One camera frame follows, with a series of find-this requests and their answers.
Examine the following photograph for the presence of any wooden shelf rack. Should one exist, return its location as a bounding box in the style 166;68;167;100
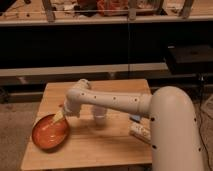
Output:
0;0;213;26

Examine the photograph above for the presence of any black box on shelf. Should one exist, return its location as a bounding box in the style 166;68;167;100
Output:
165;45;213;74

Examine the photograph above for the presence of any white tube bottle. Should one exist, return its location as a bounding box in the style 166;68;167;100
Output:
129;123;151;144

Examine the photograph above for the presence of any blue sponge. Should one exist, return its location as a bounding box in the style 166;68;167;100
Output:
130;115;141;123

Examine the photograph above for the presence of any orange ceramic bowl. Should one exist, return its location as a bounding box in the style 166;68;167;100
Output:
31;114;70;150

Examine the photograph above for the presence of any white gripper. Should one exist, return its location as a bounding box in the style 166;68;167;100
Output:
53;102;80;122

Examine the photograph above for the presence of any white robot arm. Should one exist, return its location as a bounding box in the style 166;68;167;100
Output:
54;79;204;171

